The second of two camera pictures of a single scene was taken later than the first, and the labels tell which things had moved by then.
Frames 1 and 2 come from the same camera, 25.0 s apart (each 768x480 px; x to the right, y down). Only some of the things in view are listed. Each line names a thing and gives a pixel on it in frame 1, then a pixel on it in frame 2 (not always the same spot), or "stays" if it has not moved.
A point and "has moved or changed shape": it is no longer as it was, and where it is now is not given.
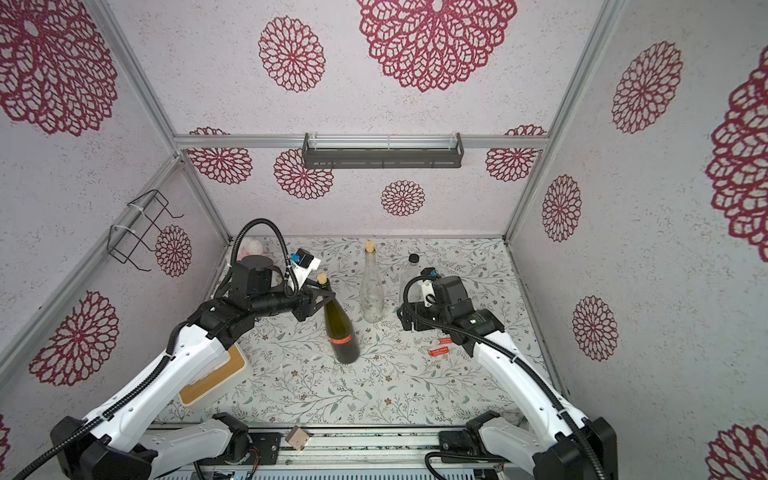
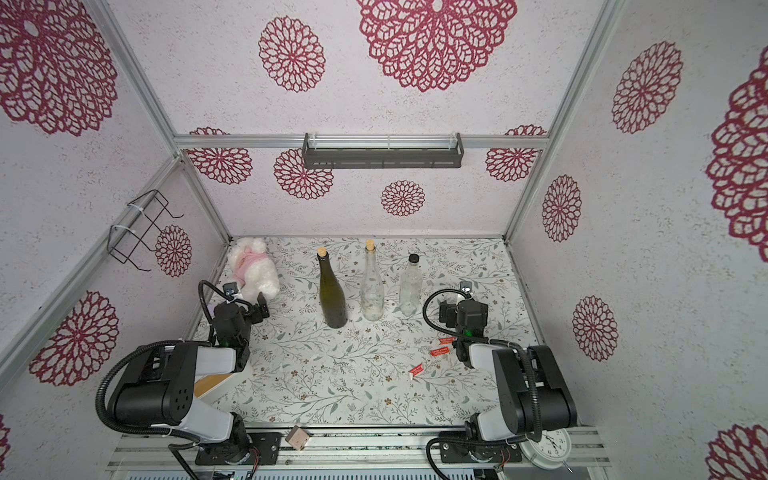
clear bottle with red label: (407, 274) stays
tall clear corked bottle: (372, 291) stays
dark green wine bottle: (340, 334) has moved or changed shape
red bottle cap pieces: (439, 351) stays
